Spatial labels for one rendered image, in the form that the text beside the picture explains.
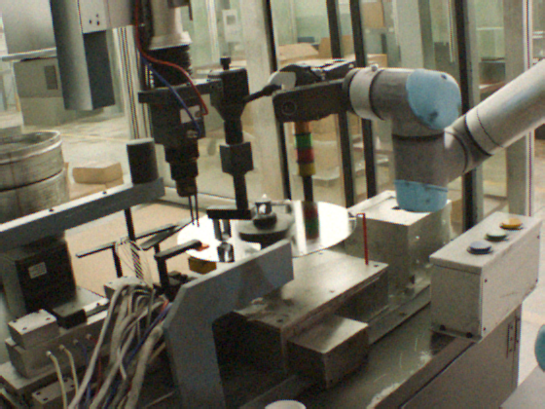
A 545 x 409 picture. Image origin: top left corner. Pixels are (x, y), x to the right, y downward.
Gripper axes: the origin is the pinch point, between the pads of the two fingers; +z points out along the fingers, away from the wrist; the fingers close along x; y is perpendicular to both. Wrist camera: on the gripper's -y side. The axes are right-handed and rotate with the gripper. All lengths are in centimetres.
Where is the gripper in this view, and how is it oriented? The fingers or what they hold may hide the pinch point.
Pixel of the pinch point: (272, 90)
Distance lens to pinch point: 109.4
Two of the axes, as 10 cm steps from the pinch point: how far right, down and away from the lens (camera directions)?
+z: -5.9, -1.8, 7.9
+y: 7.8, -3.9, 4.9
